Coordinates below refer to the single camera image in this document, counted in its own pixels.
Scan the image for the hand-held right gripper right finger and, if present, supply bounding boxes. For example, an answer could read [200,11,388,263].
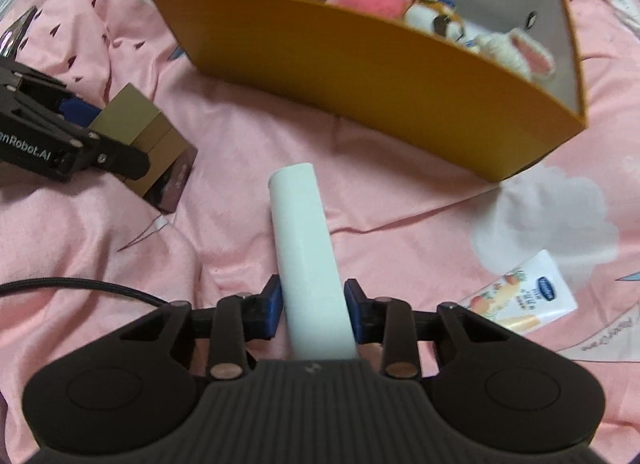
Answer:
[344,279,511,380]

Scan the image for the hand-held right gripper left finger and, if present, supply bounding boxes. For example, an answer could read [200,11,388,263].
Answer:
[120,275,285,381]

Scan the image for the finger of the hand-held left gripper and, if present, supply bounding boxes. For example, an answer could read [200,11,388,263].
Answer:
[0,62,102,126]
[80,128,152,180]

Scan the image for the gold box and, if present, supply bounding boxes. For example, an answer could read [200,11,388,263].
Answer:
[89,84,198,215]

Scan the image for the white cylinder bottle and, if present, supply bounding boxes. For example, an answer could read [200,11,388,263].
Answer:
[268,163,358,361]

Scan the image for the orange cardboard box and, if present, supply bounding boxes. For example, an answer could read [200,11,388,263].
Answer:
[148,0,587,182]

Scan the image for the cream crocheted rabbit toy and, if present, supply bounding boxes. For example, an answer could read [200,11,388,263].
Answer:
[470,27,556,82]

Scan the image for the orange tiger plush toy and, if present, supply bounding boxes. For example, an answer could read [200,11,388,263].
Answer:
[402,0,468,40]

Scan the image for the pink printed blanket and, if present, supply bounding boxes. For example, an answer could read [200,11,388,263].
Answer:
[0,0,640,464]

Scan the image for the shiny silver packet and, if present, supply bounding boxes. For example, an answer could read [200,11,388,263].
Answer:
[0,7,38,65]

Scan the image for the white hand cream tube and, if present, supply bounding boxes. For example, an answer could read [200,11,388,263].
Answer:
[457,250,578,335]

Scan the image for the black cable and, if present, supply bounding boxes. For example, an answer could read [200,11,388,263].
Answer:
[0,278,171,306]

